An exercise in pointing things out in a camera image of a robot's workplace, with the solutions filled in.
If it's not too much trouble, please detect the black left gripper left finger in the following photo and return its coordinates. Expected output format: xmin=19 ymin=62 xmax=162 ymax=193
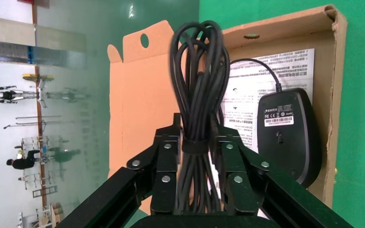
xmin=56 ymin=113 xmax=184 ymax=228

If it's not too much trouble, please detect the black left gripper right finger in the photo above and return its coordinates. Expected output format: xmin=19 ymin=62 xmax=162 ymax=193
xmin=211 ymin=125 xmax=354 ymax=228

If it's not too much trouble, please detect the black data cable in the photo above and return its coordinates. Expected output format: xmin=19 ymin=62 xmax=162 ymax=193
xmin=169 ymin=20 xmax=231 ymax=217

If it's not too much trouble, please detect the brown cardboard box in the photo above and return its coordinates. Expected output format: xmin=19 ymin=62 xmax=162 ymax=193
xmin=106 ymin=3 xmax=349 ymax=217

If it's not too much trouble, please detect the white printed instruction sheet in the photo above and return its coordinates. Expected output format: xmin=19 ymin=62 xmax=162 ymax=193
xmin=207 ymin=47 xmax=316 ymax=221

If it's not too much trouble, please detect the person in black clothes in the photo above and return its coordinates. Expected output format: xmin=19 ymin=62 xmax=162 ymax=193
xmin=6 ymin=149 xmax=42 ymax=171

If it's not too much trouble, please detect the white humanoid robot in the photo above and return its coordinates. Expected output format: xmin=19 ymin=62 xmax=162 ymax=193
xmin=0 ymin=85 xmax=39 ymax=105

